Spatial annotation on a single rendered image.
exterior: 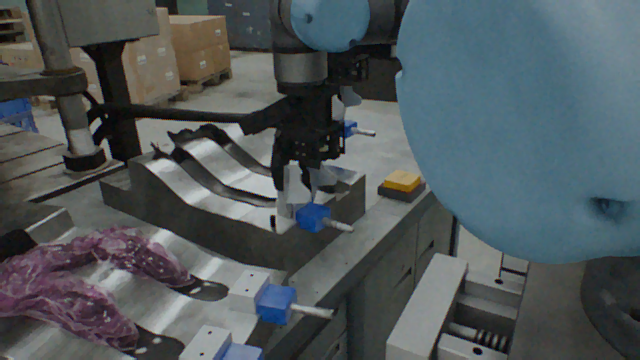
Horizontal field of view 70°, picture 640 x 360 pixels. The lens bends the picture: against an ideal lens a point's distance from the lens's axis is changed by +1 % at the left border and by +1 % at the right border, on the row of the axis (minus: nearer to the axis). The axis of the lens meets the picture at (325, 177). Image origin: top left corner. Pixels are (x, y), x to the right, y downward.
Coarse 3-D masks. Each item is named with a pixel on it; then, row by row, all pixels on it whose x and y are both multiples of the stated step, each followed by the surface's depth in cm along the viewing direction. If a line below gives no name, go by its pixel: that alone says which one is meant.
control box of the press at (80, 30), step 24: (72, 0) 119; (96, 0) 124; (120, 0) 129; (144, 0) 135; (72, 24) 120; (96, 24) 125; (120, 24) 131; (144, 24) 137; (96, 48) 134; (120, 48) 140; (120, 72) 139; (120, 96) 141; (120, 144) 146
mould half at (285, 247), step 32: (224, 128) 100; (128, 160) 86; (160, 160) 85; (224, 160) 91; (128, 192) 90; (160, 192) 83; (192, 192) 82; (256, 192) 82; (320, 192) 80; (352, 192) 84; (160, 224) 87; (192, 224) 81; (224, 224) 75; (256, 224) 71; (288, 224) 71; (256, 256) 74; (288, 256) 71
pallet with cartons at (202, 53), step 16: (176, 16) 557; (192, 16) 548; (208, 16) 545; (224, 16) 545; (176, 32) 485; (192, 32) 484; (208, 32) 514; (224, 32) 549; (176, 48) 493; (192, 48) 487; (208, 48) 518; (224, 48) 550; (176, 64) 501; (192, 64) 495; (208, 64) 521; (224, 64) 554; (192, 80) 505; (208, 80) 536
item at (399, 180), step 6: (396, 174) 99; (402, 174) 99; (408, 174) 99; (414, 174) 99; (384, 180) 97; (390, 180) 97; (396, 180) 96; (402, 180) 96; (408, 180) 96; (414, 180) 96; (390, 186) 97; (396, 186) 96; (402, 186) 95; (408, 186) 94; (414, 186) 97
